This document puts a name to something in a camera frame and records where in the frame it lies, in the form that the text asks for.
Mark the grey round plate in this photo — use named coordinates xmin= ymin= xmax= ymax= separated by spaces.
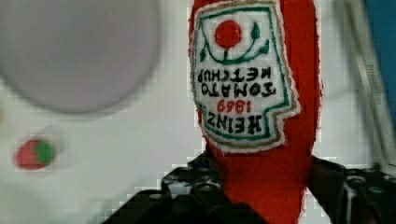
xmin=1 ymin=0 xmax=161 ymax=114

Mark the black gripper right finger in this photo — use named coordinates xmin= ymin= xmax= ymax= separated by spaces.
xmin=307 ymin=157 xmax=396 ymax=224

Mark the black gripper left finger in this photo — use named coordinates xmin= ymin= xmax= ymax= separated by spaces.
xmin=101 ymin=150 xmax=269 ymax=224

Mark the red strawberry toy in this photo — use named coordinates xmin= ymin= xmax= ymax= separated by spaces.
xmin=14 ymin=139 xmax=55 ymax=170

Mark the red plush ketchup bottle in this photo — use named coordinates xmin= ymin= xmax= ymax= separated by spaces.
xmin=189 ymin=0 xmax=321 ymax=224

